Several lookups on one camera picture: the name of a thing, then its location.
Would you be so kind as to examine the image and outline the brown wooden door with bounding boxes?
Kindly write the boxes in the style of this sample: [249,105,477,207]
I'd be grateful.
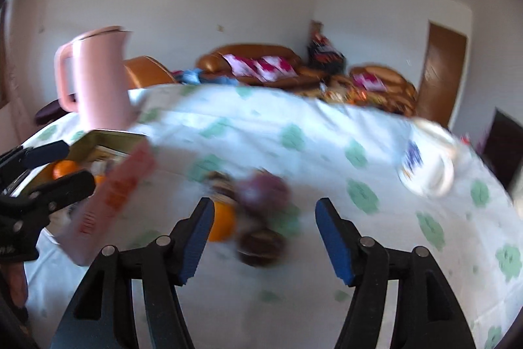
[417,21,467,129]

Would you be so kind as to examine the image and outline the pink electric kettle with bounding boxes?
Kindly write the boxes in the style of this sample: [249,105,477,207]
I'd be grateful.
[54,26,137,129]

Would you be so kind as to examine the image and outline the pink floral pillow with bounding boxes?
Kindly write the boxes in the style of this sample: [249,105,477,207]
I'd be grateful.
[353,73,387,90]
[257,55,299,80]
[223,54,262,77]

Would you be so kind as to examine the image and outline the pink metal tin box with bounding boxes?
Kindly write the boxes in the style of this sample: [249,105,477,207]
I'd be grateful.
[8,130,158,266]

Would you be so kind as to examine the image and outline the stacked dark chairs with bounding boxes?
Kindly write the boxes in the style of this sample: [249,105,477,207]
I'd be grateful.
[306,36,346,69]

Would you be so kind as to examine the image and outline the dark wooden chair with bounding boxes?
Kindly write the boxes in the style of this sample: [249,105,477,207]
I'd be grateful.
[35,101,78,127]

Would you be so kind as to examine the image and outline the brown leather armchair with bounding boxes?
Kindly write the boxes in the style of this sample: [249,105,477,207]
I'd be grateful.
[327,65,417,116]

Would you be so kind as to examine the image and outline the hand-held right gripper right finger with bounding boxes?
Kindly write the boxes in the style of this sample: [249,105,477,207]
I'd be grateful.
[314,197,477,349]

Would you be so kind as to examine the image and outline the purple passion fruit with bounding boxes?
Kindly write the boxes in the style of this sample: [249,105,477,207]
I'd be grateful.
[237,173,291,219]

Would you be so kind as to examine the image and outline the printed paper sheet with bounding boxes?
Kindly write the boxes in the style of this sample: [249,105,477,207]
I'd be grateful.
[88,145,131,174]

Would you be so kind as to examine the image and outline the black television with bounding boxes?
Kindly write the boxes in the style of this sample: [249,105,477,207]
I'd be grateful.
[484,108,523,190]

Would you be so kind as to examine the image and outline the white tablecloth with green clouds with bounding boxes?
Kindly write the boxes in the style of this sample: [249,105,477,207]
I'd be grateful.
[20,84,513,349]

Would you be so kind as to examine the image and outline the brown leather sofa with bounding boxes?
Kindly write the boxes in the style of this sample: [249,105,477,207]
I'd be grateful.
[196,44,328,88]

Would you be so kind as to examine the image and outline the large orange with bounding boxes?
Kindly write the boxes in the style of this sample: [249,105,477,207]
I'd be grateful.
[52,160,80,181]

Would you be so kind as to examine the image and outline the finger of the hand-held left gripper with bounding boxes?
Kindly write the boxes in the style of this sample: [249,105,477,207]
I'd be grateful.
[8,170,96,235]
[0,140,70,190]

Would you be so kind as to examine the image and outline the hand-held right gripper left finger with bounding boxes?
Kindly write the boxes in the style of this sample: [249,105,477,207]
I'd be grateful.
[49,197,216,349]

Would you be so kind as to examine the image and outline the person's left hand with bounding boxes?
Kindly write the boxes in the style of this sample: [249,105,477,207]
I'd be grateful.
[7,262,28,309]

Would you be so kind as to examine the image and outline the white mug with blue print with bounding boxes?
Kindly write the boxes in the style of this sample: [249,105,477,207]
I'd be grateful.
[398,118,460,198]

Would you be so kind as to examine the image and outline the blue cloth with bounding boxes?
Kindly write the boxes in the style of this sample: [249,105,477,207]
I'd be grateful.
[177,69,235,86]

